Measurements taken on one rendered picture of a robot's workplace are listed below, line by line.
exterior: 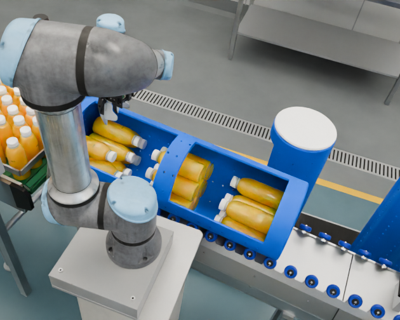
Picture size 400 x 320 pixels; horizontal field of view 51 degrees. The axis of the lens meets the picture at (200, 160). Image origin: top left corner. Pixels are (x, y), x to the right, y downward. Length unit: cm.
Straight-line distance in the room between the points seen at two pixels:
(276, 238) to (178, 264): 32
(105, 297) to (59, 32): 66
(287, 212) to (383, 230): 106
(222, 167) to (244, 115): 195
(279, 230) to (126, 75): 79
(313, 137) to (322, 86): 225
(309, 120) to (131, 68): 134
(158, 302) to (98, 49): 72
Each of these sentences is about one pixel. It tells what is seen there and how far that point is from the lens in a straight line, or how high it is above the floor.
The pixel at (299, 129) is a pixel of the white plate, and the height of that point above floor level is 104.
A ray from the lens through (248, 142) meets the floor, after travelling 327.
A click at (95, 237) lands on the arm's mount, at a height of 122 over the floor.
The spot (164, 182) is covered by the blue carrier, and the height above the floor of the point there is 117.
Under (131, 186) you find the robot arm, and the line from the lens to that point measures 100.
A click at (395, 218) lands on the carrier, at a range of 224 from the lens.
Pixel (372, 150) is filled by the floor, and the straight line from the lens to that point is 362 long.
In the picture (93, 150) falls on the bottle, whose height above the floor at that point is 112.
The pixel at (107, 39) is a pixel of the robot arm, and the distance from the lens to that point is 70.
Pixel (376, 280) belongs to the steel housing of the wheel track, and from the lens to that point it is 166.
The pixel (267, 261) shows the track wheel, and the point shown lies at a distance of 150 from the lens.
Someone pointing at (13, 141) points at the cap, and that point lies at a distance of 167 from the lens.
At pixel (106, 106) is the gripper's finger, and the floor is 136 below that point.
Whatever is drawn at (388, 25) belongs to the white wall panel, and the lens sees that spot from 477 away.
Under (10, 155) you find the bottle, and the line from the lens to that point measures 169.
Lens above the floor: 222
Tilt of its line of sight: 47 degrees down
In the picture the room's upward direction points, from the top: 9 degrees clockwise
